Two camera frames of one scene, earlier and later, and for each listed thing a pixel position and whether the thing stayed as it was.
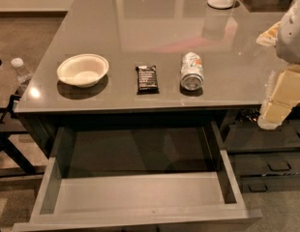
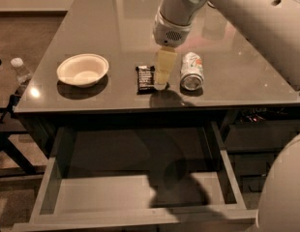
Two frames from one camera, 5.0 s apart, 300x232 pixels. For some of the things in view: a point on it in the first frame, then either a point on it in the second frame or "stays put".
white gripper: [291, 36] → [168, 33]
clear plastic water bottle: [22, 73] stays put
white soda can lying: [192, 72] stays put
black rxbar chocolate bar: [147, 82] stays put
